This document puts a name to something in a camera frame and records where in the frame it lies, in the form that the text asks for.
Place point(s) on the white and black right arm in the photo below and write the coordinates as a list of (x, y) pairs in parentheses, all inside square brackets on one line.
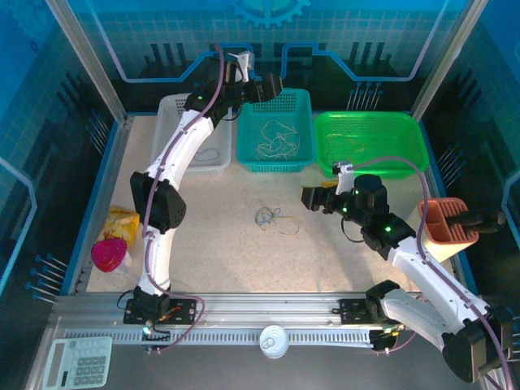
[(422, 276)]

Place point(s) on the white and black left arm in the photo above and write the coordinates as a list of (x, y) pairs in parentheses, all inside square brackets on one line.
[(178, 146)]

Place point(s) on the teal plastic basket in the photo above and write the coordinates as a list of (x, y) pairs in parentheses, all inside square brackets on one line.
[(245, 138)]

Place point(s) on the orange utensil holder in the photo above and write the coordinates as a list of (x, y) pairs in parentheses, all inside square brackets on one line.
[(436, 223)]

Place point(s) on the green plastic basket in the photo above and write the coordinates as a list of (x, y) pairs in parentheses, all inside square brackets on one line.
[(402, 138)]

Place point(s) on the white plastic basket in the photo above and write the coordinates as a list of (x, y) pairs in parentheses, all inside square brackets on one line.
[(162, 122)]

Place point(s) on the white round lid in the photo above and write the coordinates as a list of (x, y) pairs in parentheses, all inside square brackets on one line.
[(274, 341)]

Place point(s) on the yellow snack bag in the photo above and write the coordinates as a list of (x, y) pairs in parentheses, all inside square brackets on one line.
[(122, 223)]

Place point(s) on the white calculator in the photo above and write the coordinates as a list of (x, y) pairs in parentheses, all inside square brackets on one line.
[(77, 361)]

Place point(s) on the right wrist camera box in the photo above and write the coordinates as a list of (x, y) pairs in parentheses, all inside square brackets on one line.
[(344, 176)]

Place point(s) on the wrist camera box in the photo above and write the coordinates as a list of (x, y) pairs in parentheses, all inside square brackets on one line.
[(243, 63), (344, 176)]

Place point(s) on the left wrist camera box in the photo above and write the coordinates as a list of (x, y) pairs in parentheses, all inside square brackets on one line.
[(243, 63)]

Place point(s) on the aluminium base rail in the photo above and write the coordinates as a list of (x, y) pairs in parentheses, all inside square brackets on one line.
[(264, 304)]

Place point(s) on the aluminium enclosure post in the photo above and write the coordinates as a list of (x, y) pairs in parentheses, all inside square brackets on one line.
[(451, 57), (89, 61)]

